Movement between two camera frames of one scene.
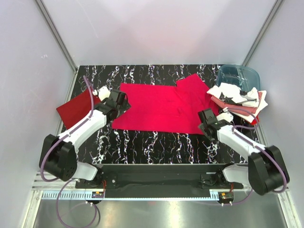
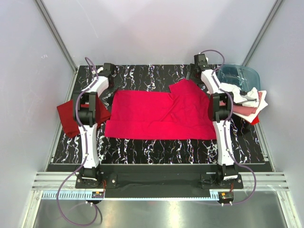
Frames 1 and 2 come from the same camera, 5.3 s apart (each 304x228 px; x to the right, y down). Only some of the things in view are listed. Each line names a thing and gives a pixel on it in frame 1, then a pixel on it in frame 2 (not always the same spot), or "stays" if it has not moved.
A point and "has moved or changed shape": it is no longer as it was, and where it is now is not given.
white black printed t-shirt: x=232 y=92 stays
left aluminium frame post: x=56 y=33 stays
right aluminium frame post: x=270 y=16 stays
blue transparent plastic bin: x=246 y=77 stays
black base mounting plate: x=159 y=181 stays
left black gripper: x=124 y=104 to x=113 y=89
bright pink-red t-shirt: x=163 y=108 has moved or changed shape
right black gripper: x=204 y=128 to x=191 y=73
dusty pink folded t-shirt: x=236 y=109 stays
